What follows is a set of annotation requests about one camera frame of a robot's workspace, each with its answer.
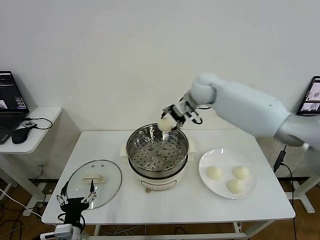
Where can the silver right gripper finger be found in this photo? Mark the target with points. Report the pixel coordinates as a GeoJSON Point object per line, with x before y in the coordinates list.
{"type": "Point", "coordinates": [168, 109]}
{"type": "Point", "coordinates": [180, 124]}

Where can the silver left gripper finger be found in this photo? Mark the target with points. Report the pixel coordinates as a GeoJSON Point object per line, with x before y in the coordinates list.
{"type": "Point", "coordinates": [92, 192]}
{"type": "Point", "coordinates": [63, 193]}

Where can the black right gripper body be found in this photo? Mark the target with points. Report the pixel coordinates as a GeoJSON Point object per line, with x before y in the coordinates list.
{"type": "Point", "coordinates": [181, 112]}

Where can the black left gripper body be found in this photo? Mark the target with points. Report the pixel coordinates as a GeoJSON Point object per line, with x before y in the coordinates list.
{"type": "Point", "coordinates": [73, 207]}

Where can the round glass pot lid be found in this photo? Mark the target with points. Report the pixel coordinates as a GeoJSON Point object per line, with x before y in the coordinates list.
{"type": "Point", "coordinates": [105, 190]}

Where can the white steamed baozi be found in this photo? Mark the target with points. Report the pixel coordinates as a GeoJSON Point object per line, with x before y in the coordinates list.
{"type": "Point", "coordinates": [235, 186]}
{"type": "Point", "coordinates": [214, 172]}
{"type": "Point", "coordinates": [166, 125]}
{"type": "Point", "coordinates": [240, 172]}

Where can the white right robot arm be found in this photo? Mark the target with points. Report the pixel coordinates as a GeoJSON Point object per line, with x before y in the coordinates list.
{"type": "Point", "coordinates": [250, 107]}

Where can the stainless steel steamer pot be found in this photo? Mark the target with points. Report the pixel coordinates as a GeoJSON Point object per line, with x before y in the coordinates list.
{"type": "Point", "coordinates": [135, 150]}

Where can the white floor power strip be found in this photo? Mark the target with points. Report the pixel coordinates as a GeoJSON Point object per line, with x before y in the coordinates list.
{"type": "Point", "coordinates": [32, 212]}

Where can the white round plate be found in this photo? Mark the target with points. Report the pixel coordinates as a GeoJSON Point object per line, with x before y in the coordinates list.
{"type": "Point", "coordinates": [225, 160]}

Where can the cream electric cooker base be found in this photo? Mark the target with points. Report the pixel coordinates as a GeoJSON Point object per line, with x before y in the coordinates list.
{"type": "Point", "coordinates": [160, 183]}

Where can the white side table rounded corner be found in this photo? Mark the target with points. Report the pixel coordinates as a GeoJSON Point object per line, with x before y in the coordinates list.
{"type": "Point", "coordinates": [42, 125]}

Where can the black computer mouse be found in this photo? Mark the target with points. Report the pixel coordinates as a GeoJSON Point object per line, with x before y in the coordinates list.
{"type": "Point", "coordinates": [20, 136]}

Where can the black laptop with pink windows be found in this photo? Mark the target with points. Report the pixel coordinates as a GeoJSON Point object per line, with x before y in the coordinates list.
{"type": "Point", "coordinates": [10, 100]}

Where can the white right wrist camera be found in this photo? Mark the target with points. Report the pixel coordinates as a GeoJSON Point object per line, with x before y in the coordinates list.
{"type": "Point", "coordinates": [191, 116]}

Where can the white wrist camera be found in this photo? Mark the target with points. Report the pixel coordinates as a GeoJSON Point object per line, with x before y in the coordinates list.
{"type": "Point", "coordinates": [191, 116]}
{"type": "Point", "coordinates": [62, 231]}

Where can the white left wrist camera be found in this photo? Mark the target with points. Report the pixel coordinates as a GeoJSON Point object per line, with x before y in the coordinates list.
{"type": "Point", "coordinates": [62, 231]}

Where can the white wall socket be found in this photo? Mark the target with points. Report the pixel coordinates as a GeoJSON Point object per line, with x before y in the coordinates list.
{"type": "Point", "coordinates": [42, 164]}

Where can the white main table frame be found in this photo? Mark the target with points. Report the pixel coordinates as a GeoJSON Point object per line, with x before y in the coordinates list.
{"type": "Point", "coordinates": [175, 236]}

